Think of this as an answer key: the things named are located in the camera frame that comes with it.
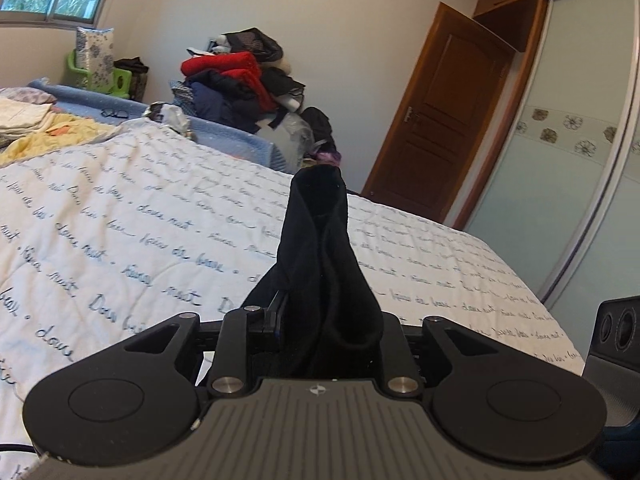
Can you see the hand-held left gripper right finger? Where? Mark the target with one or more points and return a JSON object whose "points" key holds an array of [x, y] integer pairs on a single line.
{"points": [[400, 355]]}

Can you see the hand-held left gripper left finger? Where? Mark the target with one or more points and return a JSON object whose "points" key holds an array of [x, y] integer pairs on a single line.
{"points": [[235, 355]]}

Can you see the black pants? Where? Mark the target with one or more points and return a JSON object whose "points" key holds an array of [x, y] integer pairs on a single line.
{"points": [[320, 260]]}

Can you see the white script-printed bedspread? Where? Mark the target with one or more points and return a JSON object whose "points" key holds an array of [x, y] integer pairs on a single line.
{"points": [[150, 230]]}

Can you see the frosted sliding wardrobe door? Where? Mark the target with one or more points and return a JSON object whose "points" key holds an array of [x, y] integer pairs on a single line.
{"points": [[560, 180]]}

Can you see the purple cloth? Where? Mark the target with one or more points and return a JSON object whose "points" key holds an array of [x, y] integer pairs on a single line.
{"points": [[327, 157]]}

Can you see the blue blanket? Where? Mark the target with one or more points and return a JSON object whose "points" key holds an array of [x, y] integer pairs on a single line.
{"points": [[230, 142]]}

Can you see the clear plastic bag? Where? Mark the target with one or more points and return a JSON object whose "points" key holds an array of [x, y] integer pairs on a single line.
{"points": [[299, 135]]}

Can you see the wooden door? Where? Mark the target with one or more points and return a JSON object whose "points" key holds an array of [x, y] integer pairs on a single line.
{"points": [[445, 120]]}

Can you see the black garment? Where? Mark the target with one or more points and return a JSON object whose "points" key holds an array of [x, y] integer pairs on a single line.
{"points": [[319, 127]]}

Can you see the patterned crumpled cloth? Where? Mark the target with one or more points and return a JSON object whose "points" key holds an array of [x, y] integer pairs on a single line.
{"points": [[167, 117]]}

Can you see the navy garment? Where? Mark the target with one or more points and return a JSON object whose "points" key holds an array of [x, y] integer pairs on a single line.
{"points": [[220, 105]]}

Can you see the eyeglasses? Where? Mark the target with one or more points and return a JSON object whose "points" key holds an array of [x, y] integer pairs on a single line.
{"points": [[114, 112]]}

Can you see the yellow cloth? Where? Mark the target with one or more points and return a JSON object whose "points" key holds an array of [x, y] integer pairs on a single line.
{"points": [[65, 132]]}

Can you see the red garment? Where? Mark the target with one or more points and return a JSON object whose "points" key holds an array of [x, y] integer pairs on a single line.
{"points": [[225, 67]]}

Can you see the green plastic stool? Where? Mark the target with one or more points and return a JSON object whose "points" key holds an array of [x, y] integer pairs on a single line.
{"points": [[120, 82]]}

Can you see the dark bag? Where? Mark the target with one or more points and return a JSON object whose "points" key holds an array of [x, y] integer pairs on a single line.
{"points": [[134, 72]]}

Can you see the black mesh bag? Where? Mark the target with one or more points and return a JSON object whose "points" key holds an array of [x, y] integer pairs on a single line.
{"points": [[255, 42]]}

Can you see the floral bed sheet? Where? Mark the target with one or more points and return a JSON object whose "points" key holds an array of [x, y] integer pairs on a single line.
{"points": [[22, 110]]}

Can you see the floral pillow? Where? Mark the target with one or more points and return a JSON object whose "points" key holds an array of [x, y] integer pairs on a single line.
{"points": [[95, 57]]}

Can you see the wooden overhead cabinet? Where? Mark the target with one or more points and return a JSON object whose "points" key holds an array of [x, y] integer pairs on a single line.
{"points": [[510, 5]]}

